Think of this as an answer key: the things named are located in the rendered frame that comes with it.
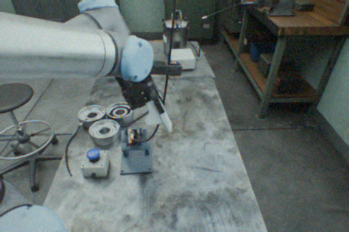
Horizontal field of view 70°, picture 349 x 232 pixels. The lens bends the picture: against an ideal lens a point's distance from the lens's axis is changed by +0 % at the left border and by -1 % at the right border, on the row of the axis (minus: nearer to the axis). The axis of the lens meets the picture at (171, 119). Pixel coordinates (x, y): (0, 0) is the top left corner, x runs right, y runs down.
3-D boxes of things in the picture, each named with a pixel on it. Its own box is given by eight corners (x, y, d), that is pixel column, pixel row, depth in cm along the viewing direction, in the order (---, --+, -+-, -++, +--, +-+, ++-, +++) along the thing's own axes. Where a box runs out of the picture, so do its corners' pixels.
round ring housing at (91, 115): (95, 110, 105) (93, 102, 102) (112, 119, 100) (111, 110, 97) (74, 122, 98) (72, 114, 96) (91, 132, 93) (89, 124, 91)
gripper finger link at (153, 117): (154, 139, 65) (139, 108, 66) (174, 130, 64) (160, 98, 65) (152, 140, 61) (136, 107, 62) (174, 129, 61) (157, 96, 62)
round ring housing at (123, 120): (129, 107, 106) (128, 100, 104) (137, 121, 99) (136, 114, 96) (105, 114, 103) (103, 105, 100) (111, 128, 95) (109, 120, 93)
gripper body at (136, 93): (132, 101, 70) (110, 64, 64) (160, 87, 70) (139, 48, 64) (133, 113, 64) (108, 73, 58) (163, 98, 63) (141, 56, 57)
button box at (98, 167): (88, 160, 82) (85, 149, 79) (109, 159, 82) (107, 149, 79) (82, 180, 76) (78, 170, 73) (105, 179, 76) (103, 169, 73)
